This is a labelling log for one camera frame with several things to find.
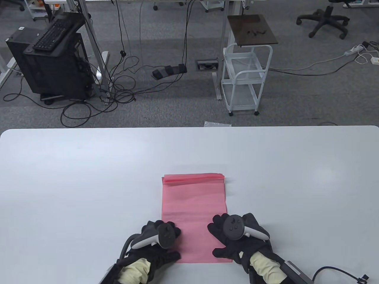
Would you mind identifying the person's right hand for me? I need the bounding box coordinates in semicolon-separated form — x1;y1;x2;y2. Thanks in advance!
207;213;273;275

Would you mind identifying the person's left hand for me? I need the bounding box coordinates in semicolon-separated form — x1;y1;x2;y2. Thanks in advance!
126;220;182;267

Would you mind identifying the grey white handheld controller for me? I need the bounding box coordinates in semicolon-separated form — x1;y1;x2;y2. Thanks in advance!
222;214;271;241
119;222;176;261

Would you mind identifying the person's left forearm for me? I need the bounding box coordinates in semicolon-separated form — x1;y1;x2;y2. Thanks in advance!
116;257;155;284

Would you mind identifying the person's right forearm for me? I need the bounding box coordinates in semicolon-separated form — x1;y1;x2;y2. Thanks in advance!
249;251;288;284

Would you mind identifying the black foot pedal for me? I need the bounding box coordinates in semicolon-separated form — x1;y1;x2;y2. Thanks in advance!
152;64;188;80

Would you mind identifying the metal floor socket box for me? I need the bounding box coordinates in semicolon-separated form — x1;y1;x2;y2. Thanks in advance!
195;60;220;71

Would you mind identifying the grey metal desk leg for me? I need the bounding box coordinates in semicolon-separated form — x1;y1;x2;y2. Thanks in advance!
66;0;109;104

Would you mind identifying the black computer tower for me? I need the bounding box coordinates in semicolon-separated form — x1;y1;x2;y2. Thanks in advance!
6;27;93;101

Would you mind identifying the dark brown board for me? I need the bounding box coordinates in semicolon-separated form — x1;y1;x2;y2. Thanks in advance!
227;14;279;48

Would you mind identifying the white power strip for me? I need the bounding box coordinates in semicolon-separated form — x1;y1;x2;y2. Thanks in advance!
344;44;365;56

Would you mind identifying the white desk foot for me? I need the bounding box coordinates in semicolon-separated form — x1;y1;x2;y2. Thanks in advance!
0;53;19;90

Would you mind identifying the white storage cart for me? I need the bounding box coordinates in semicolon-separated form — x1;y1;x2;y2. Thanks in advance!
200;0;226;13
24;0;54;22

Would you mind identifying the black keyboard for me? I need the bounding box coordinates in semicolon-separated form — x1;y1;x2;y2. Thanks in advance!
32;18;75;52

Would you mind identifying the black office chair base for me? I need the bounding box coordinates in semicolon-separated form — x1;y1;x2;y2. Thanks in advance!
297;0;350;39

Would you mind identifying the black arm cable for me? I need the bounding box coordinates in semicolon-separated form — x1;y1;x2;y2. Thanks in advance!
312;266;370;284

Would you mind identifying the white wire cart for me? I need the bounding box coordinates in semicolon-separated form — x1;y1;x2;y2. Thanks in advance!
221;43;274;116

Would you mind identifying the tangle of black floor cables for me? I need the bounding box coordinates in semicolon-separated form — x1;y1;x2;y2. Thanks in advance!
2;0;197;128

